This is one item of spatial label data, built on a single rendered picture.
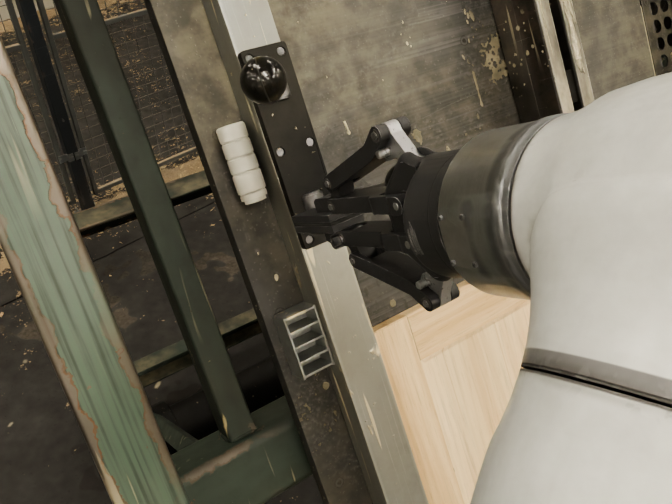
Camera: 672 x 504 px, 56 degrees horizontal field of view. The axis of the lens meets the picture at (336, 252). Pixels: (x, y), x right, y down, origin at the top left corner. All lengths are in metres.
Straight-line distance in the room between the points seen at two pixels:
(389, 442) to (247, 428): 0.16
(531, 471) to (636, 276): 0.07
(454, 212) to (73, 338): 0.37
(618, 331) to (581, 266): 0.03
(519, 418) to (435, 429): 0.56
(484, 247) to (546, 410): 0.10
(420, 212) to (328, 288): 0.32
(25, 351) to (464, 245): 2.35
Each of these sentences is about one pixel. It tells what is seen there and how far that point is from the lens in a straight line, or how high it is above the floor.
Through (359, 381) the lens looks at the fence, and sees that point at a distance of 0.69.
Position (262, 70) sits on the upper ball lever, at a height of 1.55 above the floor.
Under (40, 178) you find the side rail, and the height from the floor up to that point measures 1.47.
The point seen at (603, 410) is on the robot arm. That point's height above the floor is 1.60.
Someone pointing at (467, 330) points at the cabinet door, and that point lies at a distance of 0.79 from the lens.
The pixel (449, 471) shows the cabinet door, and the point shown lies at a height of 1.06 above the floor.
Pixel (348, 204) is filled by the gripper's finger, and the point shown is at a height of 1.49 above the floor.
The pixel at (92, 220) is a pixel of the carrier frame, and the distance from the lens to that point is 1.73.
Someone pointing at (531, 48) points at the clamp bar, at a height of 1.45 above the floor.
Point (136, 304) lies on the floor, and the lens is 2.62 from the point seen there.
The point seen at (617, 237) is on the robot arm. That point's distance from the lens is 0.23.
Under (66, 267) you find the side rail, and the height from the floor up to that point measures 1.41.
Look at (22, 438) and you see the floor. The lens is 2.34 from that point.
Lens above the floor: 1.76
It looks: 40 degrees down
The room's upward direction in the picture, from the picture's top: straight up
